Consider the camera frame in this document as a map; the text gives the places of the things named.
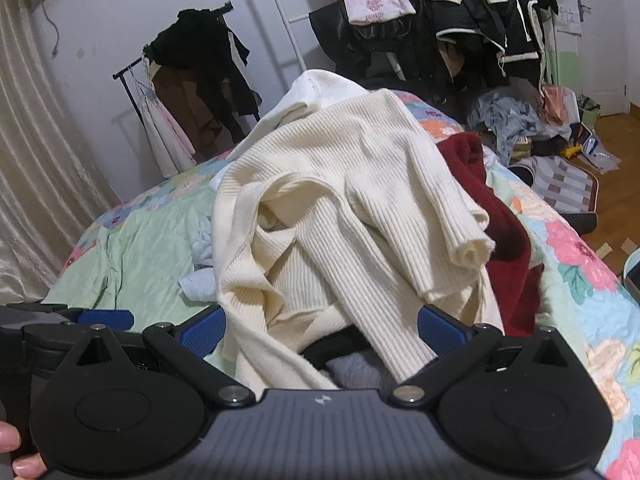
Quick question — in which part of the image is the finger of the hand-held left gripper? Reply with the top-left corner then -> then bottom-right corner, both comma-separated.
52,305 -> 135,333

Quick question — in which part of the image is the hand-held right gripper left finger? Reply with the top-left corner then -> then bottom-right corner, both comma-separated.
65,304 -> 253,408

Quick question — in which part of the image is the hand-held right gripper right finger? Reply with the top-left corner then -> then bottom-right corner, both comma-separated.
391,304 -> 573,408

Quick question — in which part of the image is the cream ribbed sweater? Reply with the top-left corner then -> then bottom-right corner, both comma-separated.
210,87 -> 503,391

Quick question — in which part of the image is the person's left hand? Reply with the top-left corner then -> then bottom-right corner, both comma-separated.
0,420 -> 47,480

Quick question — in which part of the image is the light blue cloth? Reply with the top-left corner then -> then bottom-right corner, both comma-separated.
177,220 -> 223,307

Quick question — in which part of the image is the floral quilt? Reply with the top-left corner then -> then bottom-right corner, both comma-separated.
42,90 -> 640,480

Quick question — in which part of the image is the grey cloth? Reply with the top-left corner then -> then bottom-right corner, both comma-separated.
325,352 -> 396,391

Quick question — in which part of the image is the dark red sweater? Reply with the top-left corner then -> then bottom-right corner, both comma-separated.
437,132 -> 546,338

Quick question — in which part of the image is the black cloth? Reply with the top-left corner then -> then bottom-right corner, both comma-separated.
300,327 -> 381,371

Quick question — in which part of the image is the cream satin curtain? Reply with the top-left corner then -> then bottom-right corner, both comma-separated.
0,0 -> 121,306

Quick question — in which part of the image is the pink and white garment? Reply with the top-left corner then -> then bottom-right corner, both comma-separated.
137,80 -> 198,178

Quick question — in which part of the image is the striped mat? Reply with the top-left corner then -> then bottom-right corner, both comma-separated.
520,155 -> 601,217

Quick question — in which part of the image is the white round bin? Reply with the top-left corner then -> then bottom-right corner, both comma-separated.
622,250 -> 640,302

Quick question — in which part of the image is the grey blue clothes pile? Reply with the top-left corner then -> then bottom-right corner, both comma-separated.
467,87 -> 551,166

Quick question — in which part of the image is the brown hanging garment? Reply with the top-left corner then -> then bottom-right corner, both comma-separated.
150,65 -> 236,161

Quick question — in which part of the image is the pink bag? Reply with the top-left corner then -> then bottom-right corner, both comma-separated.
540,85 -> 581,122

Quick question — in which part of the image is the black clothes rack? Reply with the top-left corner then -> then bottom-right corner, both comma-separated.
112,2 -> 236,128

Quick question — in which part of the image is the white cloth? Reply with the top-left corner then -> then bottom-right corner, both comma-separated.
225,69 -> 371,161

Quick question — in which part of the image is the black hanging garment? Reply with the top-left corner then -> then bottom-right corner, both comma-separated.
147,7 -> 263,146

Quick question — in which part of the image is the black shiny jacket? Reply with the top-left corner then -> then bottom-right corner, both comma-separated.
307,0 -> 451,106

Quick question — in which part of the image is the black jacket with white trim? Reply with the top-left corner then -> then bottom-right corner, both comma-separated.
425,0 -> 551,86

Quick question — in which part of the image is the white door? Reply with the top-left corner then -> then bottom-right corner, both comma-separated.
555,0 -> 640,118

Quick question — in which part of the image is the white garment rack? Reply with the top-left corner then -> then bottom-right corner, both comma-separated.
257,0 -> 341,77

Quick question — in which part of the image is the pink floral garment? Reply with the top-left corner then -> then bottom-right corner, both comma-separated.
345,0 -> 418,26

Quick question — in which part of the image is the paper sheet on door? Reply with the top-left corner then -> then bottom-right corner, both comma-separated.
557,0 -> 586,37

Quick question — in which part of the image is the air conditioner cable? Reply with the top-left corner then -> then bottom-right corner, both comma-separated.
42,0 -> 62,57

